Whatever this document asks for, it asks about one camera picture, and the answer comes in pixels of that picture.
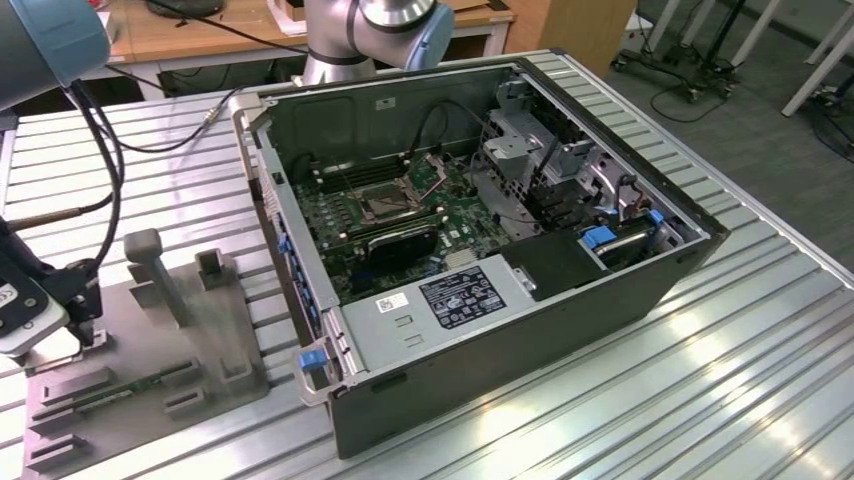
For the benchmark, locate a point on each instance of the silver metal drive cage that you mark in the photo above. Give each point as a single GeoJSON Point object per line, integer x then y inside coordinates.
{"type": "Point", "coordinates": [514, 145]}

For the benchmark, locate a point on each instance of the thin metal locking lever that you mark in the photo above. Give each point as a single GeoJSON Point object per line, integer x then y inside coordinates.
{"type": "Point", "coordinates": [346, 181]}

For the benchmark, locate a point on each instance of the small blue clip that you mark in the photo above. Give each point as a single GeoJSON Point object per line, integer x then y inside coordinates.
{"type": "Point", "coordinates": [653, 217]}

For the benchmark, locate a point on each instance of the grey parts rack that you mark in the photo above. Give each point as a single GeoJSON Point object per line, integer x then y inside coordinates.
{"type": "Point", "coordinates": [167, 345]}

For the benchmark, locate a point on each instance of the black graphics card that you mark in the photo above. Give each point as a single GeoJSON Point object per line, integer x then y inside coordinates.
{"type": "Point", "coordinates": [400, 245]}

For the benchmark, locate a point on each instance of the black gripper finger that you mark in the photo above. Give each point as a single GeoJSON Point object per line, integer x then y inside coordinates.
{"type": "Point", "coordinates": [87, 312]}

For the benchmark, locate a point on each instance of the silver power supply unit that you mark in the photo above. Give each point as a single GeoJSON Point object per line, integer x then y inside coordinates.
{"type": "Point", "coordinates": [394, 335]}

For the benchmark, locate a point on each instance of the green motherboard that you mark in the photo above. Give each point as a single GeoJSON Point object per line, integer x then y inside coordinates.
{"type": "Point", "coordinates": [460, 200]}

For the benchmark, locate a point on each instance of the wooden desk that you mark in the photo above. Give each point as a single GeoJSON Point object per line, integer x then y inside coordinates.
{"type": "Point", "coordinates": [220, 35]}

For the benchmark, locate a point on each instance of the open black PC case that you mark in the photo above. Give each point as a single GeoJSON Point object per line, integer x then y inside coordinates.
{"type": "Point", "coordinates": [534, 360]}

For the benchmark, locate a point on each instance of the blue case latch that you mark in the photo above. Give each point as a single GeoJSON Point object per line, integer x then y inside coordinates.
{"type": "Point", "coordinates": [312, 361]}

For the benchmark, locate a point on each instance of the CPU socket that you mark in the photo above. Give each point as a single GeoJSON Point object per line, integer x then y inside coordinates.
{"type": "Point", "coordinates": [387, 205]}

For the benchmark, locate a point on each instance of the wooden cabinet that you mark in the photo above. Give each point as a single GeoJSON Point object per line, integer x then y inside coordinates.
{"type": "Point", "coordinates": [581, 30]}

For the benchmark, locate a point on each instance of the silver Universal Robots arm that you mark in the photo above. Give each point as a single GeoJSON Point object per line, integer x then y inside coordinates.
{"type": "Point", "coordinates": [40, 45]}

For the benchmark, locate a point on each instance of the black printed label sticker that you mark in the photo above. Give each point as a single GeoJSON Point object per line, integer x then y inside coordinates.
{"type": "Point", "coordinates": [463, 297]}

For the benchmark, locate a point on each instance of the blue disk carrier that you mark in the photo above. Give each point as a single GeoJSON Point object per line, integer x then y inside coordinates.
{"type": "Point", "coordinates": [595, 240]}

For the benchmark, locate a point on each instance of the white table frame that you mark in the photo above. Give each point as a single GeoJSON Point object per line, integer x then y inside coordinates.
{"type": "Point", "coordinates": [810, 75]}

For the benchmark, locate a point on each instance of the black plastic shroud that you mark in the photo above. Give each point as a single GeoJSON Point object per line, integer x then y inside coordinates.
{"type": "Point", "coordinates": [550, 265]}

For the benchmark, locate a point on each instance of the black RAM slot bank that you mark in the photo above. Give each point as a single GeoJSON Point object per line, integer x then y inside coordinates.
{"type": "Point", "coordinates": [360, 172]}
{"type": "Point", "coordinates": [394, 227]}

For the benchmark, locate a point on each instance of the black wheeled cart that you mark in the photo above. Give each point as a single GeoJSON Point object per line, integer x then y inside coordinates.
{"type": "Point", "coordinates": [694, 80]}

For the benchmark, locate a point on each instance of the green RAM stick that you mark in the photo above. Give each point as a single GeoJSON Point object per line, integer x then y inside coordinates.
{"type": "Point", "coordinates": [114, 395]}

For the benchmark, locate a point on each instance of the white barcode sticker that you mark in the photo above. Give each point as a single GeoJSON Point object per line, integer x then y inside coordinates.
{"type": "Point", "coordinates": [391, 303]}

